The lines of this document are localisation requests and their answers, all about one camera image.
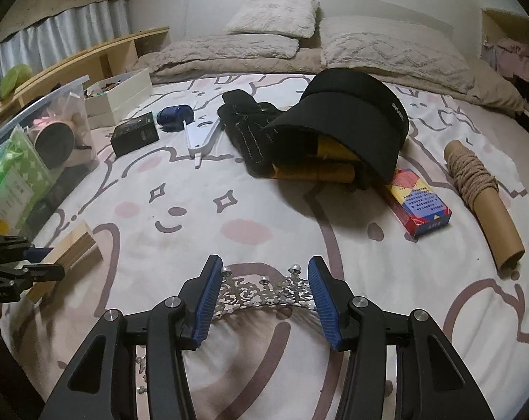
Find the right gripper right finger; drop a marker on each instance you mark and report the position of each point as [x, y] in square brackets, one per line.
[432, 381]

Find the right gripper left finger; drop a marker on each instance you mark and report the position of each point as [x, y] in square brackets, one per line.
[100, 380]

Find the plywood wooden block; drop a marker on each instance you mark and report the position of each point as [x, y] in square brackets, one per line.
[66, 253]

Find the silver tiara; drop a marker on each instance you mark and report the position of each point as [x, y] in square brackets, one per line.
[264, 292]

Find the colourful card box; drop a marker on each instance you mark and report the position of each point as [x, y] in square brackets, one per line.
[419, 209]

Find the orange cream tube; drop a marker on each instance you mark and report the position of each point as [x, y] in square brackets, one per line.
[316, 158]

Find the white box of clutter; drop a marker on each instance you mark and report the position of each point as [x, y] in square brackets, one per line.
[109, 101]

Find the green tissue pack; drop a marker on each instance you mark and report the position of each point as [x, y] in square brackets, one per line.
[24, 179]

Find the clear plastic storage bin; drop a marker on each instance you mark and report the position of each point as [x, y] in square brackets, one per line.
[65, 103]

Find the bunny print blanket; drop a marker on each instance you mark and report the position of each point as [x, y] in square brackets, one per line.
[156, 218]

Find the small black box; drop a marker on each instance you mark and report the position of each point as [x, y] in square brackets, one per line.
[134, 134]

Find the green plush toy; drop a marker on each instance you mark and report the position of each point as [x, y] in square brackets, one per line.
[15, 77]

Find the cardboard tube with twine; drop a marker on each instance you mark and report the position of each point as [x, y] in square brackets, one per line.
[480, 192]

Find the blue round case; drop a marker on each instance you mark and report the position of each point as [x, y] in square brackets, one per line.
[175, 118]

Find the grey curtain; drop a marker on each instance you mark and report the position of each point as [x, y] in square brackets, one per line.
[58, 37]

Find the white plastic tool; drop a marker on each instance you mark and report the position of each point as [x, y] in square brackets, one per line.
[201, 135]

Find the wooden bedside shelf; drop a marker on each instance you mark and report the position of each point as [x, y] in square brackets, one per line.
[99, 62]

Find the black glove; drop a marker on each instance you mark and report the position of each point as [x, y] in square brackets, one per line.
[244, 121]

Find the black sun visor cap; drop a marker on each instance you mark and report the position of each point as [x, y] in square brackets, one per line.
[355, 110]

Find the folded beige quilt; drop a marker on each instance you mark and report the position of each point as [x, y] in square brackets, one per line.
[227, 46]

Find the pile of clothes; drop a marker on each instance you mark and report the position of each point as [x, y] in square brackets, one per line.
[510, 59]

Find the large beige pillow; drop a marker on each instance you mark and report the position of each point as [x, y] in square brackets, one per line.
[395, 47]

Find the small beige pillow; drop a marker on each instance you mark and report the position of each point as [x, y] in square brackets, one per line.
[291, 18]

